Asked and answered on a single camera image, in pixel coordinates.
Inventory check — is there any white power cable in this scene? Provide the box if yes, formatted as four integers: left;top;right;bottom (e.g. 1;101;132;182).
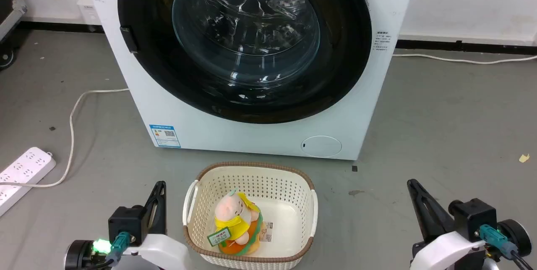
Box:
0;89;130;189
392;53;537;65

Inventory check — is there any small printed text label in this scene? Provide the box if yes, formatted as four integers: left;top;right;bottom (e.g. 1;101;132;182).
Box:
375;31;395;52

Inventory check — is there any pink and yellow plush doll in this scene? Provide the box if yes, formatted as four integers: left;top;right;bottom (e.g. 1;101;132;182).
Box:
207;190;264;256

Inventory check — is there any teal-plug black cable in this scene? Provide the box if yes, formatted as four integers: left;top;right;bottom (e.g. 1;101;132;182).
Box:
479;225;537;270
84;231;131;270

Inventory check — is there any printed sticker inside basket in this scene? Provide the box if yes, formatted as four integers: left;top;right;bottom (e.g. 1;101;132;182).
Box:
259;221;274;243

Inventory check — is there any white power strip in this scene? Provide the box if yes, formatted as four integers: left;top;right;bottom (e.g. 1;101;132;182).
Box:
0;147;56;217

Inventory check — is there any black case with metal edge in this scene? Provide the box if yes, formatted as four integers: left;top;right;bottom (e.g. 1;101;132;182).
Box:
0;0;28;43

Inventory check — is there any right teal-plug black cable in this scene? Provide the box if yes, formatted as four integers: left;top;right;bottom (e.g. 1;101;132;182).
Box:
479;225;537;270

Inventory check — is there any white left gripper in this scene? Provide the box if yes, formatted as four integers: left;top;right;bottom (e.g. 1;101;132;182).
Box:
65;181;191;270

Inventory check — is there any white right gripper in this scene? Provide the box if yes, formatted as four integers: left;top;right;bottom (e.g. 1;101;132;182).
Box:
407;180;532;270

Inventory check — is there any white perforated laundry basket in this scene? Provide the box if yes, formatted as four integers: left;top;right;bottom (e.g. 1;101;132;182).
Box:
182;162;318;270

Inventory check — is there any left teal-plug black cable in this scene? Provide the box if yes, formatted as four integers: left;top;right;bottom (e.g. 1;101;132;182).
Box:
84;231;131;270

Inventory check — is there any green-edged doll hang tag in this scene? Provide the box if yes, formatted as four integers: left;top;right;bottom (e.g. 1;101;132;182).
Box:
207;227;232;247

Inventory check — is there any blue energy label sticker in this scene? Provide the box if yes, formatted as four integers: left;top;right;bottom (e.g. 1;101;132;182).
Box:
149;125;181;148

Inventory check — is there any white wall outlet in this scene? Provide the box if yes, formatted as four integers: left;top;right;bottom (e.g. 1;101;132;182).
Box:
77;0;102;26

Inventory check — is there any black caster wheel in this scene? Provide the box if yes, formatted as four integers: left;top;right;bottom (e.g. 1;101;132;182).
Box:
0;50;16;69

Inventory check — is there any round white drain filter cover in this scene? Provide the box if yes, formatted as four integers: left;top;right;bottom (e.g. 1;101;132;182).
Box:
301;136;342;158

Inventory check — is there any white front-load washing machine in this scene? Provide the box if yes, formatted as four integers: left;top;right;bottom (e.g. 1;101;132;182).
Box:
79;0;420;160

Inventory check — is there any round black glass washer door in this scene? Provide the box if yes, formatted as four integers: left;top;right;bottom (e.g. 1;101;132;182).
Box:
117;0;373;124

